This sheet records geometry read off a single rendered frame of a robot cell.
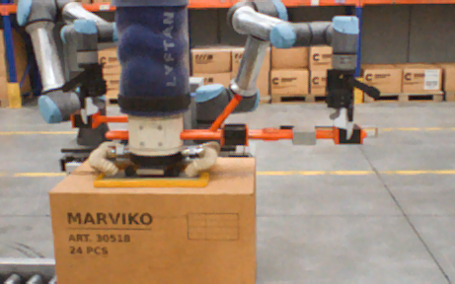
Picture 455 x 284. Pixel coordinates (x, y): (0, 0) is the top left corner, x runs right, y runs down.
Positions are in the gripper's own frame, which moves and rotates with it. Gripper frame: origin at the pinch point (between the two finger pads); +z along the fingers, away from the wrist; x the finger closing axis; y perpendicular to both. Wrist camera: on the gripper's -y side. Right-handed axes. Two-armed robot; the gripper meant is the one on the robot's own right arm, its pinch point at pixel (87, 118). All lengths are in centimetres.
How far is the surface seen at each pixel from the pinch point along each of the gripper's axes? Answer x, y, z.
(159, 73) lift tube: -36, 33, -20
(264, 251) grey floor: 147, 64, 120
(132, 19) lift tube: -35, 26, -36
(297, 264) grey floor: 128, 85, 121
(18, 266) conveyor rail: 8, -37, 62
